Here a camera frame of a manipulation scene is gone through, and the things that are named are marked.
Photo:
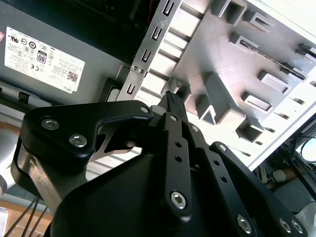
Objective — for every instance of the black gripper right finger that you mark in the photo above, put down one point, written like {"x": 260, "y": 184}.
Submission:
{"x": 234, "y": 172}

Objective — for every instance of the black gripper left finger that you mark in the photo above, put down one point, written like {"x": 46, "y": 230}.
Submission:
{"x": 61, "y": 123}

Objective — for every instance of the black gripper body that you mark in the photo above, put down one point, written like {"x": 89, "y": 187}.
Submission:
{"x": 123, "y": 197}

